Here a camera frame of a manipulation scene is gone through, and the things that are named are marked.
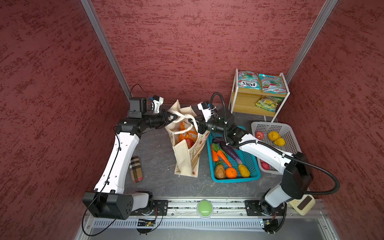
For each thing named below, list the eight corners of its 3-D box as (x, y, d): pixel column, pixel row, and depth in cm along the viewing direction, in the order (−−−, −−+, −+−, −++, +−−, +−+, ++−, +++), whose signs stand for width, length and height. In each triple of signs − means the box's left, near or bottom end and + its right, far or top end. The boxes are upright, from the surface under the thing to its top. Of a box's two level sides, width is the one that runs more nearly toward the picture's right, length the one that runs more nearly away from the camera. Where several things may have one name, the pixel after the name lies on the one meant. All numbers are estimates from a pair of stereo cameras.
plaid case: (134, 183, 83) (132, 181, 81) (129, 161, 92) (127, 159, 89) (144, 179, 85) (142, 177, 82) (138, 158, 94) (137, 155, 91)
